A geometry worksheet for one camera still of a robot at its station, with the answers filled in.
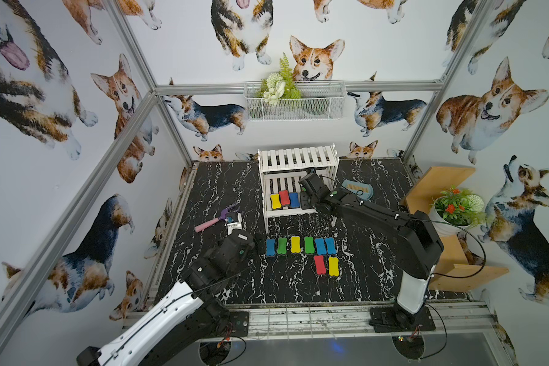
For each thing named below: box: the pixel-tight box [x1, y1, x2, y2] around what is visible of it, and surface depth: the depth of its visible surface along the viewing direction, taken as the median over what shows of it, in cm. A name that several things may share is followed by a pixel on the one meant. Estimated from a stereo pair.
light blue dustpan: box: [341, 179, 375, 201], surface depth 112 cm
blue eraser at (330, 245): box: [324, 237, 338, 255], surface depth 92 cm
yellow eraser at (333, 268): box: [327, 256, 340, 277], surface depth 86 cm
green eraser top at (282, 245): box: [276, 237, 288, 255], surface depth 92 cm
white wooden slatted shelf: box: [257, 143, 341, 234], surface depth 88 cm
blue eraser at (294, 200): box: [288, 192, 300, 209], surface depth 90 cm
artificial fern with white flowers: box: [254, 51, 302, 106], surface depth 82 cm
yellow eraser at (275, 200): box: [269, 193, 282, 209], surface depth 90 cm
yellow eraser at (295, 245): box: [290, 235, 302, 254], surface depth 92 cm
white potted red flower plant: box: [430, 185, 487, 236], surface depth 78 cm
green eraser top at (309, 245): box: [304, 236, 315, 254], surface depth 92 cm
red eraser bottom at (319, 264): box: [313, 255, 328, 275], surface depth 87 cm
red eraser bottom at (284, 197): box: [279, 189, 291, 206], surface depth 90 cm
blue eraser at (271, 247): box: [266, 238, 276, 257], surface depth 92 cm
